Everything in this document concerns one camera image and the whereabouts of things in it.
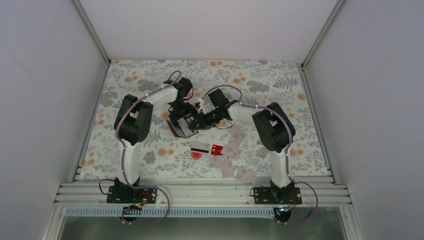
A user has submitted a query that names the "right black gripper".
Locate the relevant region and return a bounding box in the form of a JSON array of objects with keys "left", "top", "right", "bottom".
[{"left": 188, "top": 107, "right": 222, "bottom": 131}]

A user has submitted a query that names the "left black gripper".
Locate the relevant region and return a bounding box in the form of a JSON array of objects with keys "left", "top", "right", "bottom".
[{"left": 169, "top": 100, "right": 198, "bottom": 128}]

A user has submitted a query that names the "brown leather card holder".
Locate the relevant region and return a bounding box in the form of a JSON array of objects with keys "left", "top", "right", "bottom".
[{"left": 166, "top": 118, "right": 199, "bottom": 139}]

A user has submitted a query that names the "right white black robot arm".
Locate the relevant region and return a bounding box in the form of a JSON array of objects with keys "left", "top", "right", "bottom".
[{"left": 188, "top": 89, "right": 296, "bottom": 204}]

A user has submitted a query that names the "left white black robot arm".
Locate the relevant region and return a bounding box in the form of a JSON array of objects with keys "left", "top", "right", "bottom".
[{"left": 114, "top": 77, "right": 197, "bottom": 203}]

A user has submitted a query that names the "white card black stripe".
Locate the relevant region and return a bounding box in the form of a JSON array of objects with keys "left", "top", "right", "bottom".
[{"left": 190, "top": 141, "right": 212, "bottom": 154}]

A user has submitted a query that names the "red card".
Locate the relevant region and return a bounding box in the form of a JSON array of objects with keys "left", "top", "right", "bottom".
[{"left": 210, "top": 144, "right": 224, "bottom": 156}]

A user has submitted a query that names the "white pink card middle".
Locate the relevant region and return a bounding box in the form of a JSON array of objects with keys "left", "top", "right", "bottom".
[{"left": 226, "top": 124, "right": 247, "bottom": 160}]

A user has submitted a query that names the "white pink card lowest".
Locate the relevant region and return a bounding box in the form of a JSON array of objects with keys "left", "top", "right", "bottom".
[{"left": 235, "top": 168, "right": 257, "bottom": 184}]

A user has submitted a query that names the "floral patterned table mat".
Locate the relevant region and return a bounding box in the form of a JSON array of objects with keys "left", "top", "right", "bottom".
[{"left": 79, "top": 59, "right": 328, "bottom": 180}]

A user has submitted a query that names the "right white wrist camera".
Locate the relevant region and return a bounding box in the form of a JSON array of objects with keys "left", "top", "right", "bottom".
[{"left": 194, "top": 99, "right": 205, "bottom": 114}]

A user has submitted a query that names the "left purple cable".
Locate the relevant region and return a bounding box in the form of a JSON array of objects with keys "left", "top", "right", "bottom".
[{"left": 115, "top": 70, "right": 183, "bottom": 227}]

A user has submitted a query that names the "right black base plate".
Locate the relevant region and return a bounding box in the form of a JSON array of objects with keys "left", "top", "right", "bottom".
[{"left": 251, "top": 186, "right": 303, "bottom": 205}]

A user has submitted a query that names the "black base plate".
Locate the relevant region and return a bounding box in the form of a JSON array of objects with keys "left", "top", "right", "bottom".
[
  {"left": 106, "top": 186, "right": 157, "bottom": 205},
  {"left": 251, "top": 186, "right": 303, "bottom": 205}
]

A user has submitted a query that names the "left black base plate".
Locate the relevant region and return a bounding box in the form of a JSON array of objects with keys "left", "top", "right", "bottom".
[{"left": 106, "top": 186, "right": 157, "bottom": 205}]

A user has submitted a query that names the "aluminium rail frame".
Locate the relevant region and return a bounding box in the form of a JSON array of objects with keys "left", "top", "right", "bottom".
[{"left": 54, "top": 178, "right": 352, "bottom": 207}]

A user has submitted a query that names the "blue slotted cable duct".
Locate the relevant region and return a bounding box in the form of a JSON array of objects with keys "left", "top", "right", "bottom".
[{"left": 64, "top": 206, "right": 275, "bottom": 219}]

